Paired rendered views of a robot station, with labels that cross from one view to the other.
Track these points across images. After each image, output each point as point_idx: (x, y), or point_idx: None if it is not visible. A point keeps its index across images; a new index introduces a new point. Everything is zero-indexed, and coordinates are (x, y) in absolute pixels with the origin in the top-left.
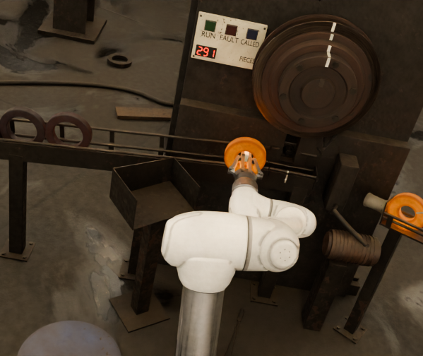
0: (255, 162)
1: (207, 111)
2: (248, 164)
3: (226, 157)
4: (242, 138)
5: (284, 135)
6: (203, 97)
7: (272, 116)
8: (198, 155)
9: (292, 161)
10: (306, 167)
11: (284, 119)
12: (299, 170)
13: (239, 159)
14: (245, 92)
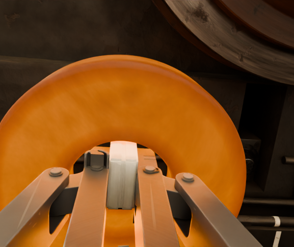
0: (209, 207)
1: None
2: (150, 243)
3: (0, 204)
4: (83, 60)
5: (234, 114)
6: None
7: (212, 10)
8: None
9: (258, 188)
10: None
11: (265, 5)
12: (282, 209)
13: (72, 205)
14: (107, 10)
